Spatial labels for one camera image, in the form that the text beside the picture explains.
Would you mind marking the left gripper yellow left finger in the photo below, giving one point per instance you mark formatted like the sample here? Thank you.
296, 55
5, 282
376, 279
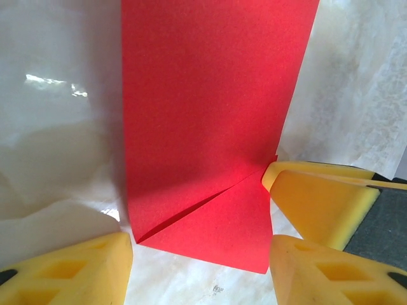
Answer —
63, 276

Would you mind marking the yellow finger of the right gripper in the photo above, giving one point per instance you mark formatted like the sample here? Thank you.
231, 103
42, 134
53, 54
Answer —
318, 206
318, 168

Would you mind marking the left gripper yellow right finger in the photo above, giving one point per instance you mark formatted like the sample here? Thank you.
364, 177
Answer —
334, 279

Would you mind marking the red paper sheet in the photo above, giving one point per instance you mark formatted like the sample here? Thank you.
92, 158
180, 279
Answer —
206, 111

